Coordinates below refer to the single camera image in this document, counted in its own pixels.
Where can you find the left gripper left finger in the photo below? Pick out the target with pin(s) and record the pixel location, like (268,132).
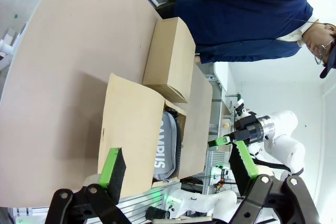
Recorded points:
(113,171)

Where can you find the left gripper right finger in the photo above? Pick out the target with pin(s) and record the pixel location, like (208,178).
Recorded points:
(242,169)

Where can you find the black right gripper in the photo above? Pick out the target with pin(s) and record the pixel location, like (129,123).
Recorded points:
(252,129)

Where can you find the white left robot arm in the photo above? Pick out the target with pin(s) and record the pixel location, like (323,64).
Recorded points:
(204,203)

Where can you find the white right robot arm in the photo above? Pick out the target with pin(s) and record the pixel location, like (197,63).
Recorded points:
(286,148)

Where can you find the large open cardboard box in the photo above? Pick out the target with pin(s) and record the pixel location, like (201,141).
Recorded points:
(126,129)

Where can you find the small closed cardboard box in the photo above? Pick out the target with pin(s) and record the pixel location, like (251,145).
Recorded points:
(168,58)

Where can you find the grey campus pencil case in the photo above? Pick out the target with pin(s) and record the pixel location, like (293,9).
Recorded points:
(165,140)

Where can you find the black cylinder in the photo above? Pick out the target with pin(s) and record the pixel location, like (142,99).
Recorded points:
(155,212)

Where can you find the white background workbench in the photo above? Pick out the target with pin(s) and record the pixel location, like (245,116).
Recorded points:
(218,77)

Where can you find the person in blue jacket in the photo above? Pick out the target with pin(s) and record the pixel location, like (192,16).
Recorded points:
(236,19)

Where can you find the navy cap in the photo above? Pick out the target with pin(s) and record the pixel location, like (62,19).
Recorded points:
(331,61)

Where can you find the thin-framed glasses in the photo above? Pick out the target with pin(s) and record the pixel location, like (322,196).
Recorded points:
(321,48)

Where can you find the background aluminium frame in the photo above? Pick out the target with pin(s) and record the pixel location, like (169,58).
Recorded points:
(210,166)

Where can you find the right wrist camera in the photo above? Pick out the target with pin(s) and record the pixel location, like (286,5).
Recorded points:
(240,104)

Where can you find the aluminium table frame rail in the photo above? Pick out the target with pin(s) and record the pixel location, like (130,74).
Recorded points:
(141,203)

